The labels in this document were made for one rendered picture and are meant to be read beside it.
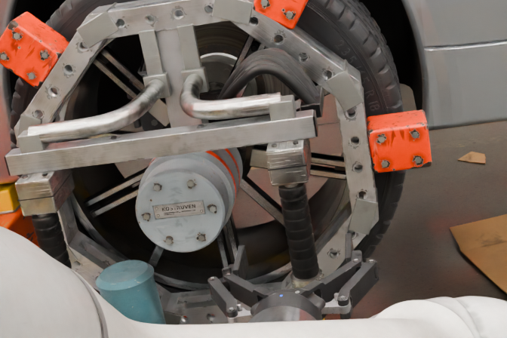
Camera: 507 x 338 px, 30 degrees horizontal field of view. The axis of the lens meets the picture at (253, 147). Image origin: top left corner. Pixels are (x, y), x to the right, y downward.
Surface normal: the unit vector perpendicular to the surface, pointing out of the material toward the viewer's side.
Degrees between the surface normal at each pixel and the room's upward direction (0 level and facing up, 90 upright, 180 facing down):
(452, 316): 33
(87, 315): 82
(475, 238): 12
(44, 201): 90
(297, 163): 90
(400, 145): 90
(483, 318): 26
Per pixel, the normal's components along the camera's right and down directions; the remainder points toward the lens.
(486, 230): -0.10, -0.86
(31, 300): 0.91, -0.33
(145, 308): 0.61, 0.12
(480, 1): -0.10, 0.34
